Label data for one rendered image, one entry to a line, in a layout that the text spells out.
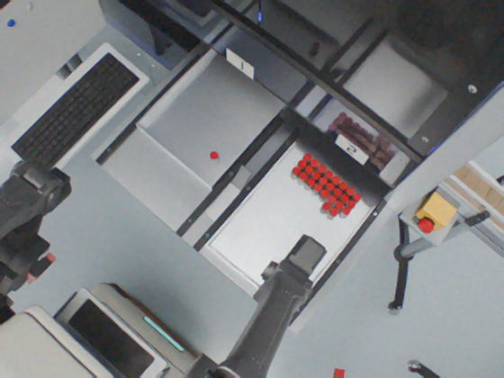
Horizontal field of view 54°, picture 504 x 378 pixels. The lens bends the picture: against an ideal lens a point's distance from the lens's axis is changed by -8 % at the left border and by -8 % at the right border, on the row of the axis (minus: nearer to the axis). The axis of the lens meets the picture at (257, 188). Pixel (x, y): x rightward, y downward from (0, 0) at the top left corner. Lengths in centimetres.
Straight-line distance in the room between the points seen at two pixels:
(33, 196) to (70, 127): 68
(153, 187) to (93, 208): 98
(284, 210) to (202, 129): 30
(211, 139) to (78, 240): 108
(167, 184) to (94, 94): 37
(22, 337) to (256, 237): 66
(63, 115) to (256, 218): 63
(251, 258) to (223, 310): 89
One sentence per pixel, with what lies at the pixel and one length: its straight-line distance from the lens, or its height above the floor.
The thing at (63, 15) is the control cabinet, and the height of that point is 99.
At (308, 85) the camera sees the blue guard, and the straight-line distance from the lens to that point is 114.
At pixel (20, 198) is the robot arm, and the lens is 85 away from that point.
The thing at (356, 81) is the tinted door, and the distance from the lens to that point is 102.
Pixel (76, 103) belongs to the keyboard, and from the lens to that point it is 154.
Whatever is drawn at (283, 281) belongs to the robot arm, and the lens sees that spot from 83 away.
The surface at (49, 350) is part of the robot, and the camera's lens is 88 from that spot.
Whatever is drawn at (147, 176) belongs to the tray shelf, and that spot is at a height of 88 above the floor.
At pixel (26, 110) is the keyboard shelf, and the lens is 162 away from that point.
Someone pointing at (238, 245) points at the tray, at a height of 88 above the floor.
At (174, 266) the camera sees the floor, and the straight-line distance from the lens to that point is 220.
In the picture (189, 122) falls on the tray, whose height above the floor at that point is 88.
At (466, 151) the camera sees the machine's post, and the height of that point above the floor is 135.
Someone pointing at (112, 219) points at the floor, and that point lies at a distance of 227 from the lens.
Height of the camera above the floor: 217
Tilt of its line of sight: 75 degrees down
